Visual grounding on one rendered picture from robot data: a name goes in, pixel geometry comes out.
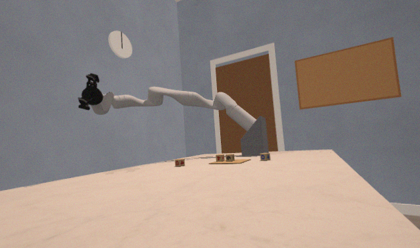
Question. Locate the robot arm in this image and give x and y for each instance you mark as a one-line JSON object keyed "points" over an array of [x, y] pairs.
{"points": [[155, 98]]}

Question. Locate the tan square mat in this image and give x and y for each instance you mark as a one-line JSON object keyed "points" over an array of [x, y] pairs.
{"points": [[233, 162]]}

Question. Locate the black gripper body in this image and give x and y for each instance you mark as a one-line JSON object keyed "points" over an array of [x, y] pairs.
{"points": [[89, 92]]}

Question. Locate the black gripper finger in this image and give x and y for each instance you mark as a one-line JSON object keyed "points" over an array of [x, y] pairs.
{"points": [[83, 103], [95, 79]]}

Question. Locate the tan letter block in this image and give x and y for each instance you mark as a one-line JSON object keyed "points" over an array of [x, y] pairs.
{"points": [[229, 157], [179, 162], [220, 158], [265, 156]]}

